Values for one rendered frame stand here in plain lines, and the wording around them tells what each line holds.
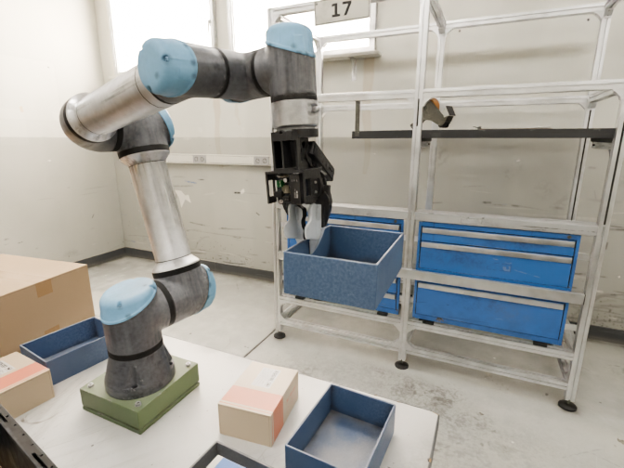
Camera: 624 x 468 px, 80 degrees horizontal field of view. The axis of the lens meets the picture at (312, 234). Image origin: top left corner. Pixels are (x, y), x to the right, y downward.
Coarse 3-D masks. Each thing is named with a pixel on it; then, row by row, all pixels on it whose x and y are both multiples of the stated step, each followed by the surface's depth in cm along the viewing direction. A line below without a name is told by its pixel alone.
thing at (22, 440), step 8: (0, 408) 54; (0, 416) 54; (8, 416) 52; (0, 424) 51; (8, 424) 51; (16, 424) 51; (8, 432) 50; (16, 432) 50; (24, 432) 50; (16, 440) 48; (24, 440) 48; (32, 440) 48; (24, 448) 47; (32, 448) 47; (40, 448) 47; (32, 456) 46; (40, 456) 46; (32, 464) 45; (40, 464) 46; (48, 464) 45
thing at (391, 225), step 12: (288, 216) 232; (336, 216) 219; (348, 216) 215; (360, 216) 212; (372, 228) 211; (384, 228) 207; (396, 228) 204; (288, 240) 236; (396, 288) 214; (384, 300) 218; (396, 300) 215; (396, 312) 216
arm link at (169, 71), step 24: (144, 48) 51; (168, 48) 50; (192, 48) 53; (216, 48) 57; (144, 72) 52; (168, 72) 50; (192, 72) 52; (216, 72) 55; (96, 96) 65; (120, 96) 60; (144, 96) 58; (168, 96) 54; (192, 96) 56; (216, 96) 59; (72, 120) 71; (96, 120) 68; (120, 120) 66; (96, 144) 77
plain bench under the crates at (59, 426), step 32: (192, 352) 110; (224, 352) 110; (64, 384) 95; (224, 384) 95; (320, 384) 95; (32, 416) 84; (64, 416) 84; (96, 416) 84; (192, 416) 84; (288, 416) 84; (416, 416) 84; (64, 448) 76; (96, 448) 76; (128, 448) 76; (160, 448) 76; (192, 448) 76; (256, 448) 76; (416, 448) 76
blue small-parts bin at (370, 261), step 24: (336, 240) 76; (360, 240) 73; (384, 240) 71; (288, 264) 58; (312, 264) 56; (336, 264) 55; (360, 264) 53; (384, 264) 57; (288, 288) 59; (312, 288) 57; (336, 288) 56; (360, 288) 54; (384, 288) 59
